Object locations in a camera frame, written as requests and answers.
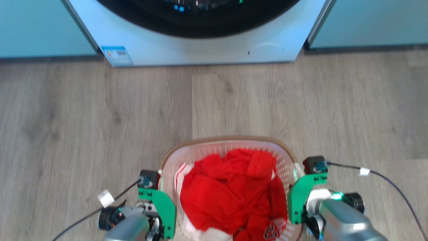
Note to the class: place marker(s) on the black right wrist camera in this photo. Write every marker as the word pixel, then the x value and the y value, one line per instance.
pixel 314 164

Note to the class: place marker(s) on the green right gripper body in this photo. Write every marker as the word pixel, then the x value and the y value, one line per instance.
pixel 296 201

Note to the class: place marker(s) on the blue energy label sticker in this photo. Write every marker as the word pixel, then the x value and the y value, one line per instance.
pixel 117 55

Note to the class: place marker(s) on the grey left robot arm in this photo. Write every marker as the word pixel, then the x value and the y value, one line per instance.
pixel 130 227

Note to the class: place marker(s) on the black round washer door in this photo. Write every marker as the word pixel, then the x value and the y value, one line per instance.
pixel 200 28

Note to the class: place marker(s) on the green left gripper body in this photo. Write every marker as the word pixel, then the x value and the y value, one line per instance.
pixel 165 211

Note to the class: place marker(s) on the light blue cabinet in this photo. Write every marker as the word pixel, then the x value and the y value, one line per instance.
pixel 40 26
pixel 374 23

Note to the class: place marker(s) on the white garment with red stripes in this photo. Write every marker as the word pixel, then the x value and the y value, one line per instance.
pixel 182 174

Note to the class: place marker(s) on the white perforated laundry basket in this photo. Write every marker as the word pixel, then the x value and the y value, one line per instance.
pixel 207 150

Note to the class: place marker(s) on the white front-load washing machine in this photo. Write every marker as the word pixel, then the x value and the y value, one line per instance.
pixel 200 50

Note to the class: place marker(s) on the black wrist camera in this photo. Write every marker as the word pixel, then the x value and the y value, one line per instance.
pixel 148 179
pixel 314 164

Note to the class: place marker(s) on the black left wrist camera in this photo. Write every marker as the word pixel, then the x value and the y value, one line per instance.
pixel 148 179

